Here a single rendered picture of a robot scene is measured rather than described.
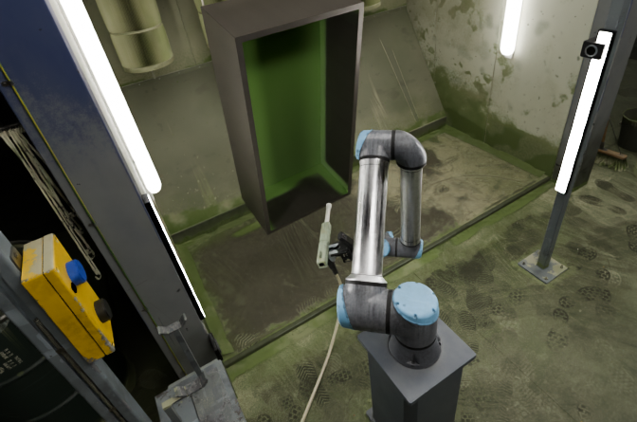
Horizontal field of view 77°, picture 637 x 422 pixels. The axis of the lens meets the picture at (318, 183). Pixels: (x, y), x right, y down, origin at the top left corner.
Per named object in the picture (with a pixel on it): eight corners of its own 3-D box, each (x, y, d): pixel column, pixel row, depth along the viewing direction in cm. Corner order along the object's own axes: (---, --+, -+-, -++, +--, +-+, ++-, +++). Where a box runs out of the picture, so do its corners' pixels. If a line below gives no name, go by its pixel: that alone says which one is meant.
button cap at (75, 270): (86, 270, 81) (75, 275, 81) (75, 253, 79) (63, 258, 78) (88, 286, 78) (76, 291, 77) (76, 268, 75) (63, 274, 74)
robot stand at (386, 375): (461, 433, 178) (477, 354, 141) (408, 477, 167) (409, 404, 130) (414, 377, 200) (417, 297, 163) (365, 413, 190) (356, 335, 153)
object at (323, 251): (338, 289, 205) (323, 258, 194) (330, 290, 206) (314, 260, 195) (342, 228, 245) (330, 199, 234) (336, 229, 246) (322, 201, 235)
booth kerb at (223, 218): (175, 248, 295) (170, 235, 288) (175, 247, 297) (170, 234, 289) (445, 127, 389) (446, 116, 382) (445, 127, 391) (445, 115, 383)
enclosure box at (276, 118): (242, 198, 253) (200, 6, 167) (320, 162, 275) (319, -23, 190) (267, 235, 232) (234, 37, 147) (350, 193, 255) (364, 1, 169)
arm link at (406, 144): (427, 123, 151) (423, 247, 192) (394, 123, 154) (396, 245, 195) (427, 140, 142) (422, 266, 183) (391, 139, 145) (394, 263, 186)
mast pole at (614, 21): (536, 266, 247) (618, -28, 152) (540, 262, 249) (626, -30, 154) (542, 270, 244) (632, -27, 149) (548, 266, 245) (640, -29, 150)
